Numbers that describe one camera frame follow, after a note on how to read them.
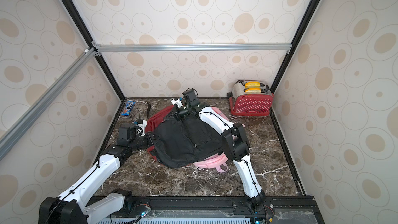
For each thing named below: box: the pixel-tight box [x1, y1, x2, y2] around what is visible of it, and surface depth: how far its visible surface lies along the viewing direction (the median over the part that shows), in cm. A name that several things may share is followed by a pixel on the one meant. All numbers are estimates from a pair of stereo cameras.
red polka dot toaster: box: [226, 79, 274, 116], surface depth 105 cm
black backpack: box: [150, 116, 225, 169], surface depth 85 cm
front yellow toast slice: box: [245, 87, 262, 94], surface depth 99 cm
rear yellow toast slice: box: [244, 81, 261, 89], surface depth 102 cm
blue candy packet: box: [121, 100, 136, 116], surface depth 115 cm
